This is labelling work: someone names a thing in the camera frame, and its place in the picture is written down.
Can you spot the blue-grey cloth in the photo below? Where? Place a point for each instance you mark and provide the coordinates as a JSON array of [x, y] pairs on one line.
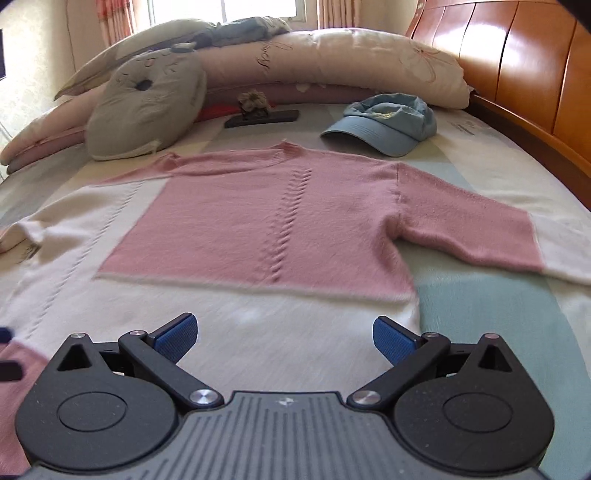
[[244, 30]]

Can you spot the pink patterned curtain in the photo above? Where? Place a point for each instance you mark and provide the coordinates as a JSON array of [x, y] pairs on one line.
[[360, 11]]

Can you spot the grey cat-face cushion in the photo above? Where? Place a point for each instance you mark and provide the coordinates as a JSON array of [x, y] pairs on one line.
[[143, 106]]

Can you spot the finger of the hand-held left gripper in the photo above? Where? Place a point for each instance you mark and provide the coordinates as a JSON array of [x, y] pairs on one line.
[[4, 334], [10, 371]]

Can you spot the pastel checked bedsheet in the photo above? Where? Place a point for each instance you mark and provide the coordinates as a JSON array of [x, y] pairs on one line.
[[485, 323]]

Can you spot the long beige floral pillow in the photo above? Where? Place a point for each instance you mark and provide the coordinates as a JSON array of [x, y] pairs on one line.
[[351, 55]]

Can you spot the window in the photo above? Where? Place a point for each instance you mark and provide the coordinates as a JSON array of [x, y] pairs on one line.
[[231, 8]]

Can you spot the wooden bed headboard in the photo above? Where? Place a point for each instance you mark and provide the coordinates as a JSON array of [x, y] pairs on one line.
[[531, 60]]

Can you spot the pink and white sweater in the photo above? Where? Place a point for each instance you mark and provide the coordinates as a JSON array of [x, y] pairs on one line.
[[258, 221]]

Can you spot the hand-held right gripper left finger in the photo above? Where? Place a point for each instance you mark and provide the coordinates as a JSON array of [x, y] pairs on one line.
[[178, 337]]

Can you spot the blue cap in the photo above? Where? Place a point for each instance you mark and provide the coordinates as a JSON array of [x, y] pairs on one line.
[[383, 129]]

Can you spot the crochet flower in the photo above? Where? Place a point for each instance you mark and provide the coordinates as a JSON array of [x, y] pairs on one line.
[[253, 101]]

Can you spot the pink plaid curtain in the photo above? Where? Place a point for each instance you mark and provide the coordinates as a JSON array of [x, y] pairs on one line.
[[120, 18]]

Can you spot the grey pillow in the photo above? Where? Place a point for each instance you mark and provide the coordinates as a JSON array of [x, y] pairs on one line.
[[129, 41]]

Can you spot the red cloth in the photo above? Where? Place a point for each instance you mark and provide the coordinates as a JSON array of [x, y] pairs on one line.
[[214, 113]]

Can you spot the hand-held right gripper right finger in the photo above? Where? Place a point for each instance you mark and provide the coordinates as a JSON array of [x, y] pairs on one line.
[[392, 339]]

